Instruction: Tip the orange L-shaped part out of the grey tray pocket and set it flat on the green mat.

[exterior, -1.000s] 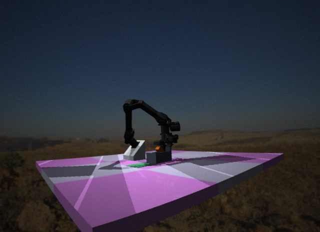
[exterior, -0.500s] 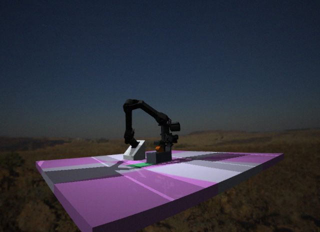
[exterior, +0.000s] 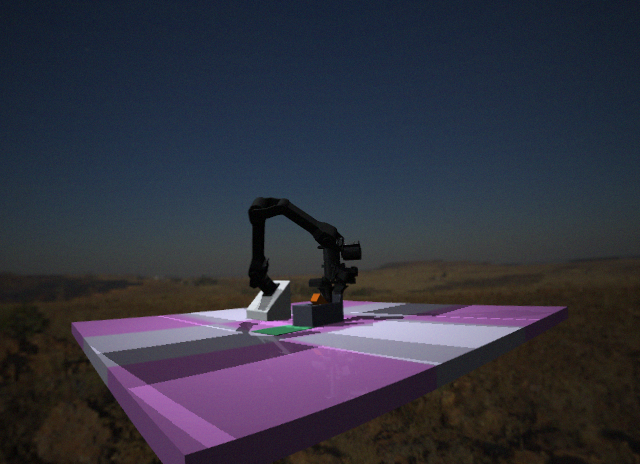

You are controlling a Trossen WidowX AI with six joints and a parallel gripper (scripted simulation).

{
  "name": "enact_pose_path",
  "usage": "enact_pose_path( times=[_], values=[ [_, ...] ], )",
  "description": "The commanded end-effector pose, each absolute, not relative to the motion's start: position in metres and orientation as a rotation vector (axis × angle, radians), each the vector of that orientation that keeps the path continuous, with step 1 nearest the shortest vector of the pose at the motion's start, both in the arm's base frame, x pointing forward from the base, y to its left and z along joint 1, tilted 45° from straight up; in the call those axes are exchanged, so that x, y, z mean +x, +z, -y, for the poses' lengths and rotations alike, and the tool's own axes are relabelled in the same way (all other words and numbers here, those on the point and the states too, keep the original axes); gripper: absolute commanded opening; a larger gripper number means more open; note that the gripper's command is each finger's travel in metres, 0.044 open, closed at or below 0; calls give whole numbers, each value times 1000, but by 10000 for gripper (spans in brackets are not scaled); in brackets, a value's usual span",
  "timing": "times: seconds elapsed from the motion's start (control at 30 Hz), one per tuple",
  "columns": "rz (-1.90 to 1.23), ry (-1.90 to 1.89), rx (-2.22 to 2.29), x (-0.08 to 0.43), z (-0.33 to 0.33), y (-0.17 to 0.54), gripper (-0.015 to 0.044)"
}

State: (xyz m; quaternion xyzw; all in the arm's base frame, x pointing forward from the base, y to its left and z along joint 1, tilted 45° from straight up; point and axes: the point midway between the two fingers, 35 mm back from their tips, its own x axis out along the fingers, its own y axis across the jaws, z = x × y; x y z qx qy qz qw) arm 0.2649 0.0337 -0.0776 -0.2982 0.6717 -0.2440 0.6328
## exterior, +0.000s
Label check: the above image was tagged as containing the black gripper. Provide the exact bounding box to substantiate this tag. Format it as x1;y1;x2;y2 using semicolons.
309;261;356;303

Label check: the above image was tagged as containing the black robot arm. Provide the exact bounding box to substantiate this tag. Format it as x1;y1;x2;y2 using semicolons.
248;197;362;296

